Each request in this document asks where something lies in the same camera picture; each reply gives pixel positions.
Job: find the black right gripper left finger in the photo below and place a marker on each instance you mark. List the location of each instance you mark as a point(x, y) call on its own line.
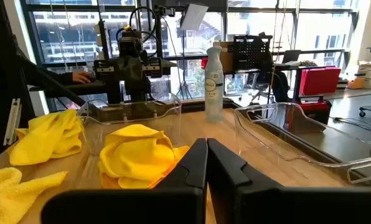
point(179, 202)

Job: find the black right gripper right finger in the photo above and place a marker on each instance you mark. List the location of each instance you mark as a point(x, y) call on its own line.
point(254, 205)

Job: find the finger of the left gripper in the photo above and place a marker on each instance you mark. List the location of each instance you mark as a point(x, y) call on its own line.
point(136, 68)
point(123, 68)

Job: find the orange microfiber towel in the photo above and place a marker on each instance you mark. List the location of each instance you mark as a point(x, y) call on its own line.
point(48, 140)
point(135, 155)

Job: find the pale yellow plush microfiber towel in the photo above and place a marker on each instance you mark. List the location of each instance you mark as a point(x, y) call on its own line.
point(8, 199)

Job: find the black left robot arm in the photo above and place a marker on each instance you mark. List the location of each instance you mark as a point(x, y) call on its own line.
point(114, 91)

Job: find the person's hand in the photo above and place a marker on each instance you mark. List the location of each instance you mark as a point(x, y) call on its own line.
point(81, 77)

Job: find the black light tripod stand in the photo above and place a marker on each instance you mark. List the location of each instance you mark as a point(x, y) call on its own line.
point(183, 77)

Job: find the person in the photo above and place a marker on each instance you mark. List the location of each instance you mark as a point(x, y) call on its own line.
point(54, 77)

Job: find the clear plastic basket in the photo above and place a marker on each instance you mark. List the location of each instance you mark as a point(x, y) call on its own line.
point(173, 124)
point(297, 155)

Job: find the small red object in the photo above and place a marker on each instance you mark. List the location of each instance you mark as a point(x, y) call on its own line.
point(204, 62)

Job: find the white softbox light panel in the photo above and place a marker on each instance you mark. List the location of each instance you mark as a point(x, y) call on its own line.
point(194, 17)

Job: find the air freshener spray bottle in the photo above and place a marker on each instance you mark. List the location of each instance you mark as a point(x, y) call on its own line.
point(213, 93)

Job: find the brown cardboard box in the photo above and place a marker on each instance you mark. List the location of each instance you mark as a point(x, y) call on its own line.
point(226, 56)

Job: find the red and black toolbox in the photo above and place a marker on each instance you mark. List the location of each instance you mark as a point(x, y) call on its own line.
point(313, 107)

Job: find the black pegboard rack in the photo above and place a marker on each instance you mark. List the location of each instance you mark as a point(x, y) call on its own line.
point(251, 53)

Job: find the black office desk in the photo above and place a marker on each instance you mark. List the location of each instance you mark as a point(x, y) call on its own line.
point(297, 90)

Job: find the blue office chair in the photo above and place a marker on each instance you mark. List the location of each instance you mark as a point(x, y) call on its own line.
point(263, 82)

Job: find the red hard case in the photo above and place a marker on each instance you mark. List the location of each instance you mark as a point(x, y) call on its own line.
point(319, 81)

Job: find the grey laptop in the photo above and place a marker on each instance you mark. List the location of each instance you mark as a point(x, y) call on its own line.
point(291, 56)

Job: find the white storage boxes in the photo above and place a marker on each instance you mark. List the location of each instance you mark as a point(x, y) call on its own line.
point(370, 74)

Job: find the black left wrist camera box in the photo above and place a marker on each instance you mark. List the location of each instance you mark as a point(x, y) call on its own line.
point(130, 46)

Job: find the black diagonal frame strut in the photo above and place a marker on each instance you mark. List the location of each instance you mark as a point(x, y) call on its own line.
point(54, 85)

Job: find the aluminium extrusion bracket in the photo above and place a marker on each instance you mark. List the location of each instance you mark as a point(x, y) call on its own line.
point(12, 121)

